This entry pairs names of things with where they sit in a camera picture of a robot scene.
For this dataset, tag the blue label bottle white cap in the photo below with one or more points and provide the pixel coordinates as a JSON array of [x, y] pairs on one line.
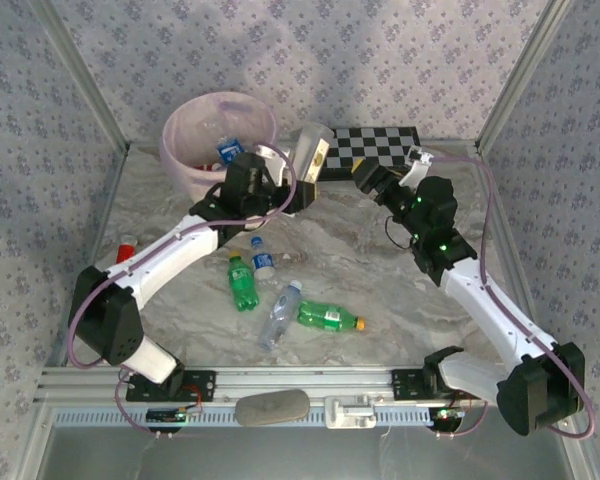
[[230, 150]]

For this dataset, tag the orange red label bottle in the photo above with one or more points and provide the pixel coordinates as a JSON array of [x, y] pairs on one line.
[[209, 167]]

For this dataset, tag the green bottle yellow cap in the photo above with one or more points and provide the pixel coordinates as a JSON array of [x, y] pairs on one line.
[[325, 316], [242, 285]]

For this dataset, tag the pale blue bottle white cap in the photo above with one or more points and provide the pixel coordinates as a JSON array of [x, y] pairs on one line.
[[280, 315]]

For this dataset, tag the clear bottle red label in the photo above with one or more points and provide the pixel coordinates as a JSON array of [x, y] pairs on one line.
[[125, 251]]

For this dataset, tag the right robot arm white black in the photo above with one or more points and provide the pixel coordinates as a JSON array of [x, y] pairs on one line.
[[540, 400]]

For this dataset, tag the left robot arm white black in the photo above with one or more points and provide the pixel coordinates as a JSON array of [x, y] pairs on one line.
[[105, 320]]

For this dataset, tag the waste bin with pink liner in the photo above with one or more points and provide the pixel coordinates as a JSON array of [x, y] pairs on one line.
[[190, 130]]

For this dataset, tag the black white folding chessboard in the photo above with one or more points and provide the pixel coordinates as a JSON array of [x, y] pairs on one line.
[[380, 145]]

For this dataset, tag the small circuit board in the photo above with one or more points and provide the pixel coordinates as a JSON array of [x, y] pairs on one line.
[[167, 415], [445, 417]]

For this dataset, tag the grey oval stone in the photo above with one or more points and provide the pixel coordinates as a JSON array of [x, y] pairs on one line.
[[272, 407]]

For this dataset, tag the grey metal panel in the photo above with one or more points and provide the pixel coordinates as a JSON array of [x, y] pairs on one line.
[[300, 455]]

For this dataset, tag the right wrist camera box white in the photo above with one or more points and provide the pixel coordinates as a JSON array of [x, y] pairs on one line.
[[420, 159]]

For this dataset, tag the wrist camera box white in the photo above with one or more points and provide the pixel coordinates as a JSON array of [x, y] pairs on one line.
[[420, 159], [272, 154]]

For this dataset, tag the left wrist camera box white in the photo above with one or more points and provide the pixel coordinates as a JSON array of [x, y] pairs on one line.
[[272, 154]]

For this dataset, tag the aluminium frame side rail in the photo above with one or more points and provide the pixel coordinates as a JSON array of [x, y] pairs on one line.
[[100, 225], [502, 225]]

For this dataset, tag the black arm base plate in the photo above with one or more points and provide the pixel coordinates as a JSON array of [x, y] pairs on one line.
[[405, 385], [200, 387]]

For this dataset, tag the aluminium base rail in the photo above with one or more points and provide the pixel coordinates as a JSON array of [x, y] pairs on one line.
[[305, 380]]

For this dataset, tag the white plastic bracket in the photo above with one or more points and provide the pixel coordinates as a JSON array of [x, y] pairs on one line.
[[350, 412]]

